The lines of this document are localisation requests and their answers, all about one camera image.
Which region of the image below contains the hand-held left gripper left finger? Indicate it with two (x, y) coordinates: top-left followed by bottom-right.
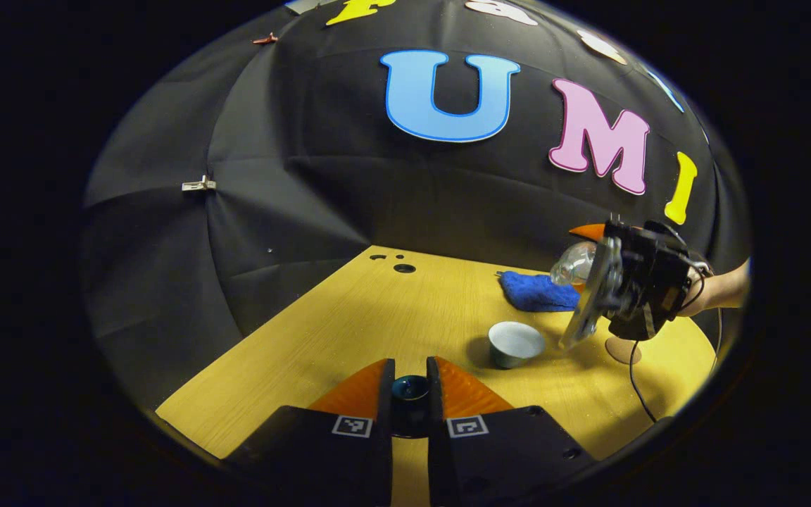
(226, 358), (396, 507)

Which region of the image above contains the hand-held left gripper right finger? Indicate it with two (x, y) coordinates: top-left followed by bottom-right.
(427, 356), (598, 507)

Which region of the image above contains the clear plastic water bottle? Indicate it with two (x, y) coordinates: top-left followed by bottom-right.
(551, 241), (598, 287)

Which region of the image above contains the dark blue teacup lid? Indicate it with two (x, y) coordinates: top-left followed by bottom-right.
(390, 375), (432, 439)

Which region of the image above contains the round brown coaster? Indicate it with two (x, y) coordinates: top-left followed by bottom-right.
(604, 335), (642, 365)

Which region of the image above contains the white teacup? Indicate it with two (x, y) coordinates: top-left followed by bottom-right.
(488, 321), (546, 370)

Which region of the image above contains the blue towel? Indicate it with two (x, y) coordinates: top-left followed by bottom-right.
(497, 270), (582, 313)

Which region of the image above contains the black backdrop cloth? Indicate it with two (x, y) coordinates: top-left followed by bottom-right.
(82, 0), (744, 423)

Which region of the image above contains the black cable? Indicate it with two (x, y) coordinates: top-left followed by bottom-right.
(629, 340), (660, 423)

